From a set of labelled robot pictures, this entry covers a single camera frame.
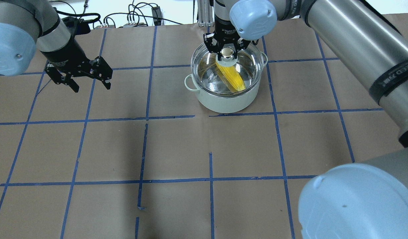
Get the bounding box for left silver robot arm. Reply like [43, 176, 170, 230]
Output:
[0, 0, 113, 92]

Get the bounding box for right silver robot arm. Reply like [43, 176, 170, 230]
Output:
[189, 59, 408, 239]

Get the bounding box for yellow corn cob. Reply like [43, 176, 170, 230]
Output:
[215, 59, 246, 92]

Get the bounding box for aluminium frame post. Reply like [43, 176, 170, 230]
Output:
[197, 0, 214, 27]

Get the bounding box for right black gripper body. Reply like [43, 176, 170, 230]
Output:
[213, 22, 242, 50]

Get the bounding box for black cables on desk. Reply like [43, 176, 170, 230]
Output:
[51, 0, 184, 29]

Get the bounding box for glass pot lid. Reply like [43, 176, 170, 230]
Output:
[191, 43, 268, 97]

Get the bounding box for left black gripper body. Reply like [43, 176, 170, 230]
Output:
[41, 39, 94, 78]

